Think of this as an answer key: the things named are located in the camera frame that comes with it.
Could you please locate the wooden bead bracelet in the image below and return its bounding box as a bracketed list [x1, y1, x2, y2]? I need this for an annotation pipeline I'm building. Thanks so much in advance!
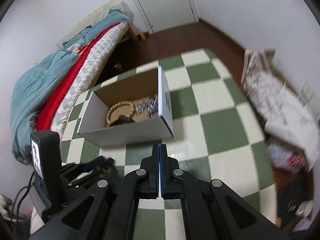
[105, 100, 136, 126]

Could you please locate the red bed sheet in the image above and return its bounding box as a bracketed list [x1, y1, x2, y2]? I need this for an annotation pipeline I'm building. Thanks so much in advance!
[35, 22, 120, 131]

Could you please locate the cream headboard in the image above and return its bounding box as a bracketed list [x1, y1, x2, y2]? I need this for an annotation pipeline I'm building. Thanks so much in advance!
[57, 0, 134, 48]

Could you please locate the orange bottle on floor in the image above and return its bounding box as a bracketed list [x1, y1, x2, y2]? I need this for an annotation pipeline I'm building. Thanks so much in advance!
[140, 33, 146, 41]

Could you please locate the teal blue duvet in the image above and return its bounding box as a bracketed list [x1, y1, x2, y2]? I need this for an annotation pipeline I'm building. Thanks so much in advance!
[10, 49, 80, 165]

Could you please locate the black bracelet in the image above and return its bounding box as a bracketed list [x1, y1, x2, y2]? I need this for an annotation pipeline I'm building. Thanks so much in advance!
[108, 114, 137, 127]

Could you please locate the white wall socket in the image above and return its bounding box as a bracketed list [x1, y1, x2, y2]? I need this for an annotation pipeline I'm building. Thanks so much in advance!
[300, 81, 320, 122]

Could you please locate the white door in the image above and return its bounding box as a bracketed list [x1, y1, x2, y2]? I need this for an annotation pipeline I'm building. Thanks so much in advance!
[133, 0, 199, 34]

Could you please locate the green white checkered tablecloth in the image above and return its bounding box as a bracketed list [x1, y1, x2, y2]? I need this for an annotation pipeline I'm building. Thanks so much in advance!
[61, 49, 277, 239]

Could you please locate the silver chain jewelry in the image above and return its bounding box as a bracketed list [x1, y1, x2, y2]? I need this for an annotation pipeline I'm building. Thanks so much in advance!
[135, 96, 158, 119]

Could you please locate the white patterned fabric bag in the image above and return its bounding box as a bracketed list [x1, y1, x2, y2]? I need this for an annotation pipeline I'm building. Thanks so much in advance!
[241, 50, 319, 170]

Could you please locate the argyle patterned mattress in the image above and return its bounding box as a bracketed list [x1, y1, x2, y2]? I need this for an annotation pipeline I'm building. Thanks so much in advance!
[50, 22, 130, 136]

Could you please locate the white cardboard box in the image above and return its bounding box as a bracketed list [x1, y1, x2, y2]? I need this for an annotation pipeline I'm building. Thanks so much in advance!
[77, 67, 174, 147]

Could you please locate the white red plastic bag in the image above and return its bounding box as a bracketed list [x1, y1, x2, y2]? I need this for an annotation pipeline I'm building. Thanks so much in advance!
[267, 138, 307, 174]

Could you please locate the teal pillow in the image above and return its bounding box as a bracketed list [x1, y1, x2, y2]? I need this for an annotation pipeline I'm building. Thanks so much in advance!
[62, 8, 132, 50]

